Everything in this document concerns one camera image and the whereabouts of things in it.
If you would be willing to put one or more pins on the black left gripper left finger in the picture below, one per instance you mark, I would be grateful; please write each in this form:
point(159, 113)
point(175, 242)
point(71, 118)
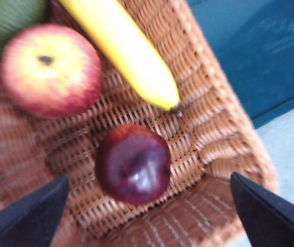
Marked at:
point(28, 221)

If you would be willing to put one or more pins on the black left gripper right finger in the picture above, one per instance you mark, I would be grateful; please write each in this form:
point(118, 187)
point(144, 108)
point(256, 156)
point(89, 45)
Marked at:
point(273, 218)

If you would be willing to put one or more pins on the dark red plum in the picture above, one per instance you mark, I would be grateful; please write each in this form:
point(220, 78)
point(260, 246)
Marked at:
point(134, 164)

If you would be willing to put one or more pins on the brown wicker basket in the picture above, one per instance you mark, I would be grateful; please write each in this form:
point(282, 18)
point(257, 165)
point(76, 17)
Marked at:
point(200, 115)

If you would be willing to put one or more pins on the red yellow apple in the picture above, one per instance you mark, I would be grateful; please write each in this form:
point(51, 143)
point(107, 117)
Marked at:
point(51, 74)

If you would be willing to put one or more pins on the dark green plastic tray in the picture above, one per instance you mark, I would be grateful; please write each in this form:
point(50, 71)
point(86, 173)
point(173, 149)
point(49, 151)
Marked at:
point(260, 51)

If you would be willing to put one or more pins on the yellow banana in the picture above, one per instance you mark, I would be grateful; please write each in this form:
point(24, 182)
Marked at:
point(126, 49)

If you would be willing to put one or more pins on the green vegetable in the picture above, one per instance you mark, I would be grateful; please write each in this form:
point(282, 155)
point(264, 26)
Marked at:
point(5, 23)

